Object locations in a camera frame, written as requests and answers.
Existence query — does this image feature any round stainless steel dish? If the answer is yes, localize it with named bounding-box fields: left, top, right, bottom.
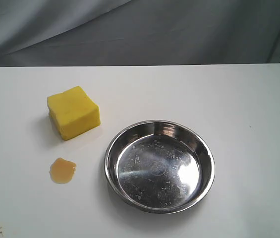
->
left=104, top=120, right=215, bottom=214

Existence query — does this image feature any orange liquid spill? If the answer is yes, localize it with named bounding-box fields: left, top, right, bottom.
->
left=49, top=158, right=77, bottom=184

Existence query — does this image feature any grey backdrop cloth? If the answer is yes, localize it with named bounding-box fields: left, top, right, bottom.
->
left=0, top=0, right=280, bottom=66

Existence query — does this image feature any yellow sponge block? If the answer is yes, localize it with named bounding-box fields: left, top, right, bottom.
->
left=47, top=86, right=101, bottom=140

